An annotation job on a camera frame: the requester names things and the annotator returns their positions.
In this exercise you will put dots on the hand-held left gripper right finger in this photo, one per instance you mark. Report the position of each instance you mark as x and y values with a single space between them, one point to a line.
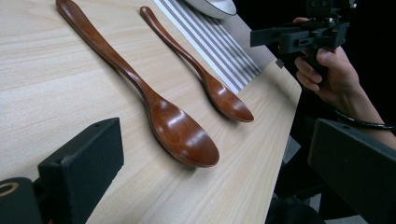
355 168

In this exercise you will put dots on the grey white striped placemat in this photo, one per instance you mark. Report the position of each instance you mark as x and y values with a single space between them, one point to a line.
218 43

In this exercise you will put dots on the white bowl with dark rim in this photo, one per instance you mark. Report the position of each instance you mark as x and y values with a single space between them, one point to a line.
214 6

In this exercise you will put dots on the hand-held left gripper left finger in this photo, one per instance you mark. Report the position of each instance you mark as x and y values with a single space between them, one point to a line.
81 168

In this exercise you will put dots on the large brown wooden spoon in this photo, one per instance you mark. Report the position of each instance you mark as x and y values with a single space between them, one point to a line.
174 127

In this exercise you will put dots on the small brown wooden spoon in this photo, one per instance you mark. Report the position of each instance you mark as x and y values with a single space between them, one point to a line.
224 98

